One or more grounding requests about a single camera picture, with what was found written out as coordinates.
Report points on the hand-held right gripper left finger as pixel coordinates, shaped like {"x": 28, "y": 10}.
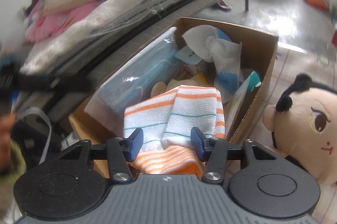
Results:
{"x": 135, "y": 145}

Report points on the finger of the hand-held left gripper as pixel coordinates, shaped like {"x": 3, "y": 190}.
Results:
{"x": 52, "y": 83}

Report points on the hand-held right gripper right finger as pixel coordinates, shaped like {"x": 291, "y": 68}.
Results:
{"x": 198, "y": 145}

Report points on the orange striped white towel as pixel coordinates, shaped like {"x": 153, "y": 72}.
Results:
{"x": 194, "y": 105}

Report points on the beige round pad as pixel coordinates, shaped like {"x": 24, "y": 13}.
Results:
{"x": 159, "y": 88}

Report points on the clear packet of face masks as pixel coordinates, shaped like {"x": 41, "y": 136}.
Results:
{"x": 137, "y": 73}

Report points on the teal white packet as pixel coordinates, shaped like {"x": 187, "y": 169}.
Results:
{"x": 247, "y": 87}

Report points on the white blue small packet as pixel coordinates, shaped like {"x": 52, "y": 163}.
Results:
{"x": 189, "y": 56}

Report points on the white and blue towel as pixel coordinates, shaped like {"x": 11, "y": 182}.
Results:
{"x": 226, "y": 55}

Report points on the brown cardboard box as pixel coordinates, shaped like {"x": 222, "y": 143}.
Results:
{"x": 263, "y": 55}

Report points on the black-haired plush doll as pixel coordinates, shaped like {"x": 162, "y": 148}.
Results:
{"x": 310, "y": 113}

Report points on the person's left hand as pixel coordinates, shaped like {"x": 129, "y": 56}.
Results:
{"x": 4, "y": 127}

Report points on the pink dotted blanket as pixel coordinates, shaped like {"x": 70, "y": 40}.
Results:
{"x": 58, "y": 23}

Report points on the white lace sheet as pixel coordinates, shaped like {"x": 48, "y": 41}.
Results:
{"x": 87, "y": 29}

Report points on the bed with piled bedding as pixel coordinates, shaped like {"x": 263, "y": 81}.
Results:
{"x": 110, "y": 36}

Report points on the checked printed sheet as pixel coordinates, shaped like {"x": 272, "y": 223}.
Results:
{"x": 289, "y": 60}

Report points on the brown slipper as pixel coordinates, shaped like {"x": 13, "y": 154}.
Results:
{"x": 223, "y": 4}

